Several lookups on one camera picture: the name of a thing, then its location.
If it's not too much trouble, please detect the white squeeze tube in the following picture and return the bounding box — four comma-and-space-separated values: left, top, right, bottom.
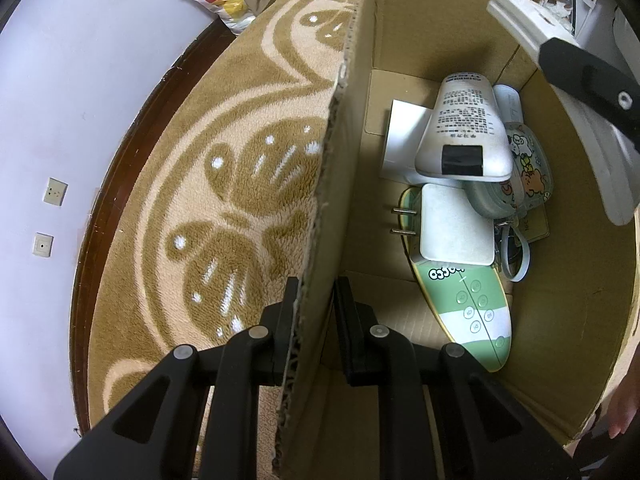
414, 72, 515, 184

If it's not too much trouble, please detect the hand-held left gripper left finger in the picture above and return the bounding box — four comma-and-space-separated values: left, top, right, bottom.
54, 275, 301, 480

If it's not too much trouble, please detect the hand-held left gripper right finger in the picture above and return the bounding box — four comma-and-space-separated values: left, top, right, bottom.
333, 277, 582, 480

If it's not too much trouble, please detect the tan key tag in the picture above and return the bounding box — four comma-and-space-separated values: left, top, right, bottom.
515, 209, 550, 244

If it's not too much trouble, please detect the light blue power bank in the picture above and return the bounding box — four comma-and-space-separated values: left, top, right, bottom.
492, 84, 532, 282

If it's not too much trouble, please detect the black key fob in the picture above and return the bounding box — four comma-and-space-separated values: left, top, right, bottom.
494, 224, 525, 262

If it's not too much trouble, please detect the white plug charger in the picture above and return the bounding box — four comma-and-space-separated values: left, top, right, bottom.
389, 183, 497, 267

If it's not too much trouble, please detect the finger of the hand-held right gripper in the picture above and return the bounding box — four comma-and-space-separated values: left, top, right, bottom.
537, 37, 640, 162

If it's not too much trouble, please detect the dark wooden bed frame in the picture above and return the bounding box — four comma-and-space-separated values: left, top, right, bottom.
69, 14, 237, 434

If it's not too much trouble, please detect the beige wall socket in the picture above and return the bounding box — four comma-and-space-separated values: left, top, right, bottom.
32, 232, 55, 260
42, 177, 69, 206

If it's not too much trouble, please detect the cardboard box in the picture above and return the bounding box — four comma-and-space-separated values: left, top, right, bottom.
272, 0, 634, 479

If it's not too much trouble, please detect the cartoon print earbuds case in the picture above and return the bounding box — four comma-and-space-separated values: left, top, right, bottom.
464, 122, 551, 219

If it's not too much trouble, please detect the long white remote control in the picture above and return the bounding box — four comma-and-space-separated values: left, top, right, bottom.
487, 0, 640, 226

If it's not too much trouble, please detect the oval yellow green remote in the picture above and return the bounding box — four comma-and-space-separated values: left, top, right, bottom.
399, 187, 514, 374

